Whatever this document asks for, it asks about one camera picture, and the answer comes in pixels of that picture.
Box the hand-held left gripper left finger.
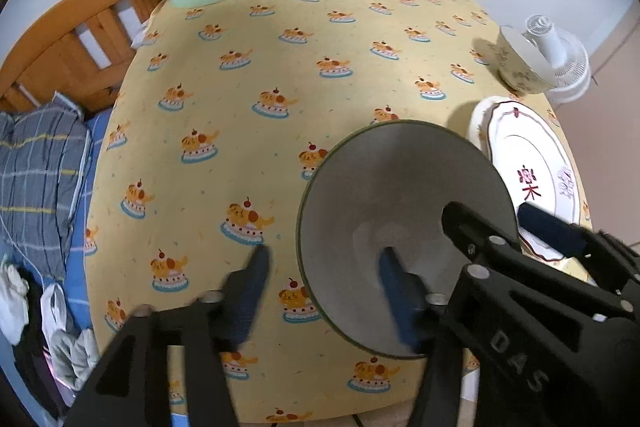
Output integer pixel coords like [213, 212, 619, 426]
[62, 244, 273, 427]

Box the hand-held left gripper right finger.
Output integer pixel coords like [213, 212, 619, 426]
[377, 247, 466, 427]

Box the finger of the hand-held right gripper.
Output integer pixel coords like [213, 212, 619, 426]
[517, 203, 640, 303]
[440, 201, 629, 427]

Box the large grey floral bowl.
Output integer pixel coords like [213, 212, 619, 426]
[296, 119, 521, 360]

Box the red-rimmed white plate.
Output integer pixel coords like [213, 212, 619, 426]
[485, 96, 583, 264]

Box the beaded floral white plate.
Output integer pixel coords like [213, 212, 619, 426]
[466, 95, 596, 283]

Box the small floral bowl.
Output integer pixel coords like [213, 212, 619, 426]
[495, 26, 556, 95]

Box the white standing fan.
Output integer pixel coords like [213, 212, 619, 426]
[524, 13, 593, 105]

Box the blue bed sheet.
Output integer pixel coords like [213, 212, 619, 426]
[0, 109, 118, 427]

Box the grey white garment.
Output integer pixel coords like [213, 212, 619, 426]
[40, 282, 101, 393]

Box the dark garment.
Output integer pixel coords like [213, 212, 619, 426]
[12, 267, 68, 413]

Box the white cloth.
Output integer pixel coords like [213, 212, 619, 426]
[0, 257, 31, 343]

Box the yellow cartoon tablecloth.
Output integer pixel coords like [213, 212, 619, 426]
[82, 0, 596, 424]

